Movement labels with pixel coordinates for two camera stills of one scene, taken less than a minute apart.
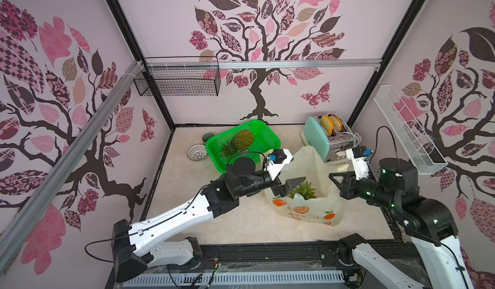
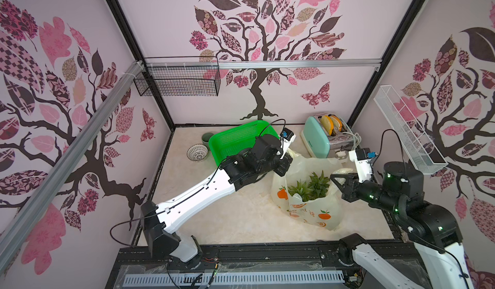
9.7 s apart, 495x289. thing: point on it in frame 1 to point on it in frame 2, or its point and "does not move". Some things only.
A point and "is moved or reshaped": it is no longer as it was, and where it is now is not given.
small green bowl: x=207 y=135 does not move
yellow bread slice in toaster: x=327 y=124 does not move
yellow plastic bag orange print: x=326 y=208 is moved or reshaped
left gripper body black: x=277 y=187 to x=279 y=164
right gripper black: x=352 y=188 does not move
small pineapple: x=305 y=189 does not move
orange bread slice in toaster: x=338 y=122 does not move
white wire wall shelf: x=425 y=158 does not move
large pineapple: x=240 y=141 to x=318 y=187
